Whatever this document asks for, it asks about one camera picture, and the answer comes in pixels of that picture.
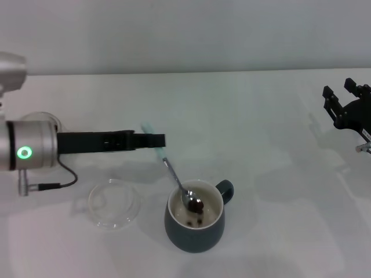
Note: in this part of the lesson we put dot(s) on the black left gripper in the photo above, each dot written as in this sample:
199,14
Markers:
87,142

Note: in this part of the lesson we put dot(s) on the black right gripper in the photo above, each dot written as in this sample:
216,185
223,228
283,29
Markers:
358,116

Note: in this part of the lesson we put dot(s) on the small coffee bean portion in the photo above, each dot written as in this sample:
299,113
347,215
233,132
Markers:
196,206

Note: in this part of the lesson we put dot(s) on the clear glass saucer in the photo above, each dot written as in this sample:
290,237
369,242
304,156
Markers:
116,220

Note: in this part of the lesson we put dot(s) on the dark blue ceramic mug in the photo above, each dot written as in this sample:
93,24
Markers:
191,240

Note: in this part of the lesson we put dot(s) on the double-walled glass cup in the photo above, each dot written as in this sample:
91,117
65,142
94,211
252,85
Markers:
43,116

